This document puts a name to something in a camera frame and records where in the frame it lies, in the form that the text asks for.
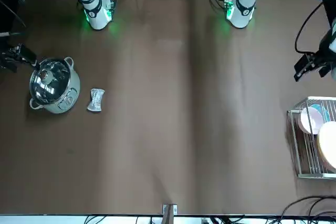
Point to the silver sponge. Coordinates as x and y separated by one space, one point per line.
95 100

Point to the pink plate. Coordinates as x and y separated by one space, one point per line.
311 120

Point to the glass pot lid with knob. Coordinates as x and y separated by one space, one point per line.
52 82

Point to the large cream plate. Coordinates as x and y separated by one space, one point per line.
328 142

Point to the left arm gripper black body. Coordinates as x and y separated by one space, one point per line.
328 47

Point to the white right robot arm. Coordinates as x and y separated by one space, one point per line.
95 16

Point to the teal plate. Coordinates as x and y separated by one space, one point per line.
324 111

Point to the right arm gripper black body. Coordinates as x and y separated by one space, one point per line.
8 54

